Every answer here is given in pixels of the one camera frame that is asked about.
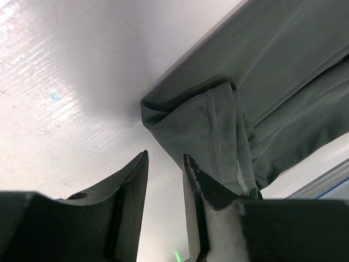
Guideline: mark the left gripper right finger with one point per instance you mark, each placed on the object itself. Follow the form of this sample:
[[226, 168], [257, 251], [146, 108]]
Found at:
[[205, 198]]

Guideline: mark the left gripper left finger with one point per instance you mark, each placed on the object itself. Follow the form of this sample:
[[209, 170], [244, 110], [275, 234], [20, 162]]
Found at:
[[105, 220]]

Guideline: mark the dark grey t shirt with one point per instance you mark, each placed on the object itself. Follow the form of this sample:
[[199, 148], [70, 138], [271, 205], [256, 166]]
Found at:
[[264, 91]]

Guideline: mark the aluminium rail frame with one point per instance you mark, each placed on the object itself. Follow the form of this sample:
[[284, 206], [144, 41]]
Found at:
[[331, 185]]

